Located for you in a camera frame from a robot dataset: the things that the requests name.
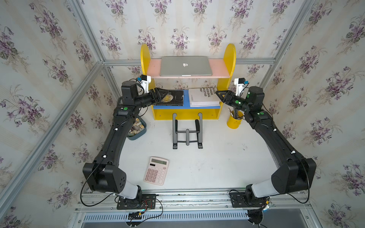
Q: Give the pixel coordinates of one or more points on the yellow pink blue shelf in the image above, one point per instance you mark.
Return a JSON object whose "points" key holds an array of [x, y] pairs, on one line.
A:
{"points": [[222, 69]]}

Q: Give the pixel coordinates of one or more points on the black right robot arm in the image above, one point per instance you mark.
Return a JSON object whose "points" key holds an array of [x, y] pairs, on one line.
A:
{"points": [[295, 172]]}

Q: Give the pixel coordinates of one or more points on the white paperback book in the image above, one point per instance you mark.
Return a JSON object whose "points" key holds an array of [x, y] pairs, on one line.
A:
{"points": [[202, 97]]}

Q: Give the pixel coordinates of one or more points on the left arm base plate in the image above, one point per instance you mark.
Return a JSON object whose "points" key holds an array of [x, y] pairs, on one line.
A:
{"points": [[148, 201]]}

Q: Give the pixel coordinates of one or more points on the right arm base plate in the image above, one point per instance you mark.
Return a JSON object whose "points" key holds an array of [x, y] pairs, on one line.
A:
{"points": [[243, 200]]}

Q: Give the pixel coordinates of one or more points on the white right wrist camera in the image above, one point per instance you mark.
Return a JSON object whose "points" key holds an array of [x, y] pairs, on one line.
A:
{"points": [[241, 84]]}

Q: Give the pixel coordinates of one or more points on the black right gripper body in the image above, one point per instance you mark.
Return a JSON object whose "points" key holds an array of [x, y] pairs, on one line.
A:
{"points": [[237, 102]]}

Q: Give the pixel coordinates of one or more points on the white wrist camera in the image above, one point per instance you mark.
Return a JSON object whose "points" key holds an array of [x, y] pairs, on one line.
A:
{"points": [[241, 84], [144, 81]]}

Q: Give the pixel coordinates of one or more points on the yellow pencil cup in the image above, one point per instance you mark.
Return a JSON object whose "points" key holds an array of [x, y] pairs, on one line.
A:
{"points": [[234, 123]]}

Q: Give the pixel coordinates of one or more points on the aluminium mounting rail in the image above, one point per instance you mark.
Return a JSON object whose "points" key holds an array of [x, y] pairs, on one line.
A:
{"points": [[210, 208]]}

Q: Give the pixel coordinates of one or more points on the grey laptop stand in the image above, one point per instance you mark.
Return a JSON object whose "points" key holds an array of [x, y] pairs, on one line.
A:
{"points": [[187, 132]]}

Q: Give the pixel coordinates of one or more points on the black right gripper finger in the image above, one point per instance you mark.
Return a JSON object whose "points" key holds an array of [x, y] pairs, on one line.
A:
{"points": [[223, 98], [223, 93]]}

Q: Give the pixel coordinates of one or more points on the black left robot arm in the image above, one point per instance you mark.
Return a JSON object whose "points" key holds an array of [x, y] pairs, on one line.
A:
{"points": [[104, 174]]}

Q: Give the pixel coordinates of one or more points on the teal bin of blocks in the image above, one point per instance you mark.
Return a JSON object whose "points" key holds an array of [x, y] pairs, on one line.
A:
{"points": [[138, 129]]}

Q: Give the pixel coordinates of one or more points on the black book gold emblem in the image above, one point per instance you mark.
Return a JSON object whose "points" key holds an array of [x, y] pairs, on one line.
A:
{"points": [[173, 98]]}

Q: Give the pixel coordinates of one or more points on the pink calculator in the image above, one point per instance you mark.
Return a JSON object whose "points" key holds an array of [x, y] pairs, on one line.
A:
{"points": [[156, 171]]}

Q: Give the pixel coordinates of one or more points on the silver laptop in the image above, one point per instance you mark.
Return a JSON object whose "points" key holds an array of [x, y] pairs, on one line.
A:
{"points": [[185, 66]]}

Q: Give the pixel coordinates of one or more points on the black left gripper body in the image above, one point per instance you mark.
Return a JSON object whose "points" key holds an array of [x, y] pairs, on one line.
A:
{"points": [[148, 99]]}

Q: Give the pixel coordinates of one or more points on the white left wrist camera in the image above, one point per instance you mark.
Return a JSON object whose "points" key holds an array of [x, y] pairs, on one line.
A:
{"points": [[144, 81]]}

